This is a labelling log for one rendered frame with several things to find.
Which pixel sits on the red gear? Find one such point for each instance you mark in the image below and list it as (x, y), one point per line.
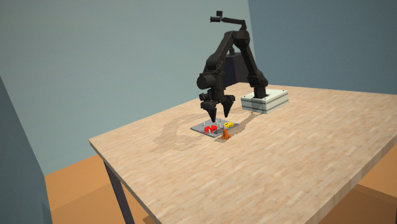
(213, 128)

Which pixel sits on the orange gear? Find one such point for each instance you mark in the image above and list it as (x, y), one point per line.
(225, 134)

